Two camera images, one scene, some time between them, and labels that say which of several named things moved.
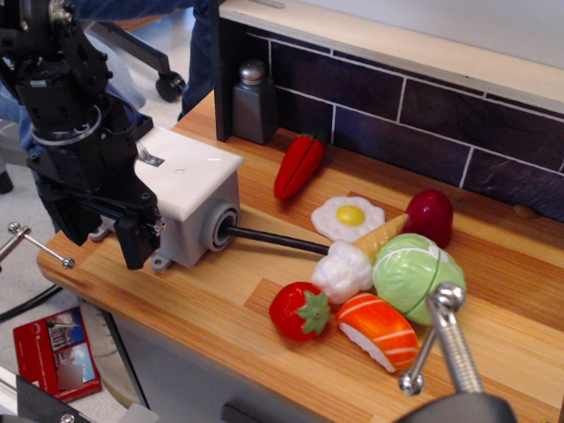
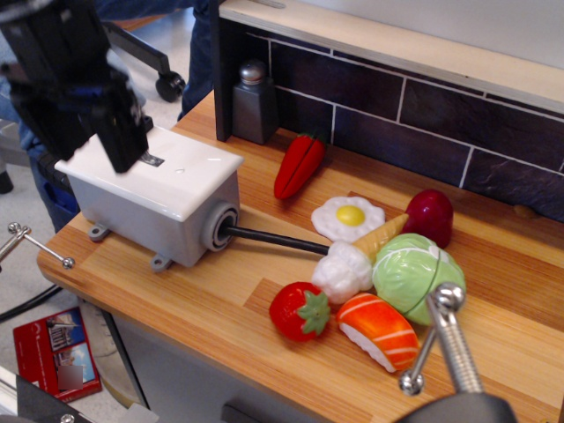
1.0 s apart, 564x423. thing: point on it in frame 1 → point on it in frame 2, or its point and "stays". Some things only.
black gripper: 85,158 → 63,75
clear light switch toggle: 147,158 stays
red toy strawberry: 300,311 stays
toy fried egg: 346,218 stays
